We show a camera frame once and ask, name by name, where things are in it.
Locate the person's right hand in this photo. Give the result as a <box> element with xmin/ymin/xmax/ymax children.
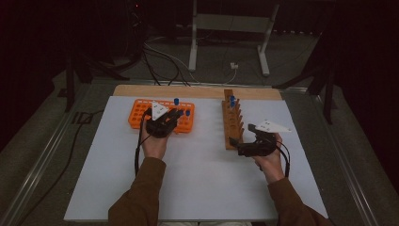
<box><xmin>251</xmin><ymin>132</ymin><xmax>285</xmax><ymax>186</ymax></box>

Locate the aluminium floor rail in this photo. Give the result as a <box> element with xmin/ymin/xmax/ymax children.
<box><xmin>0</xmin><ymin>83</ymin><xmax>95</xmax><ymax>226</ymax></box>
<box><xmin>90</xmin><ymin>78</ymin><xmax>310</xmax><ymax>92</ymax></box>
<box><xmin>313</xmin><ymin>92</ymin><xmax>382</xmax><ymax>226</ymax></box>

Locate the long black floor cable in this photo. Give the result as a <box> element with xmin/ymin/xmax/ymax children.
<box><xmin>15</xmin><ymin>108</ymin><xmax>106</xmax><ymax>226</ymax></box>

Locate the person's left hand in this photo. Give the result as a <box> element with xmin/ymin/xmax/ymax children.
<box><xmin>139</xmin><ymin>121</ymin><xmax>172</xmax><ymax>161</ymax></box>

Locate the white table cover sheet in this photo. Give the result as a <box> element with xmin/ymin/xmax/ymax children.
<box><xmin>63</xmin><ymin>95</ymin><xmax>329</xmax><ymax>222</ymax></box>

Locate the orange plastic tube rack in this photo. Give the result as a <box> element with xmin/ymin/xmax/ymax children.
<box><xmin>127</xmin><ymin>98</ymin><xmax>196</xmax><ymax>135</ymax></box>

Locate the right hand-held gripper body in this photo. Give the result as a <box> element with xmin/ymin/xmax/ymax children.
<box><xmin>236</xmin><ymin>120</ymin><xmax>292</xmax><ymax>158</ymax></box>

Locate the right hand-held gripper cable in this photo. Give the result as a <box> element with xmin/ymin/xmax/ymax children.
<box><xmin>276</xmin><ymin>139</ymin><xmax>291</xmax><ymax>178</ymax></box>

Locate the white floor cable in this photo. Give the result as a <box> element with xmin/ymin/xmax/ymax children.
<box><xmin>144</xmin><ymin>37</ymin><xmax>238</xmax><ymax>86</ymax></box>

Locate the hand-held gripper cable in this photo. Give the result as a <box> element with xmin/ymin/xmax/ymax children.
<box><xmin>276</xmin><ymin>139</ymin><xmax>291</xmax><ymax>178</ymax></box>
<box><xmin>134</xmin><ymin>107</ymin><xmax>153</xmax><ymax>177</ymax></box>

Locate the left hand-held gripper cable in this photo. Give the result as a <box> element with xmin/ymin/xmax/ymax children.
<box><xmin>134</xmin><ymin>107</ymin><xmax>153</xmax><ymax>177</ymax></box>

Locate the dark equipment tower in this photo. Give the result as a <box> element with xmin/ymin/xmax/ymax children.
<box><xmin>123</xmin><ymin>0</ymin><xmax>149</xmax><ymax>64</ymax></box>

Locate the white metal stand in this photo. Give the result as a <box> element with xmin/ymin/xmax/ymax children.
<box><xmin>187</xmin><ymin>0</ymin><xmax>280</xmax><ymax>77</ymax></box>

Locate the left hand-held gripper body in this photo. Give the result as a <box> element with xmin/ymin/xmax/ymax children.
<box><xmin>145</xmin><ymin>101</ymin><xmax>178</xmax><ymax>139</ymax></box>

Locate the wooden tube rack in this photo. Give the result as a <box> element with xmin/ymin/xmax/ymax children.
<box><xmin>221</xmin><ymin>89</ymin><xmax>246</xmax><ymax>151</ymax></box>

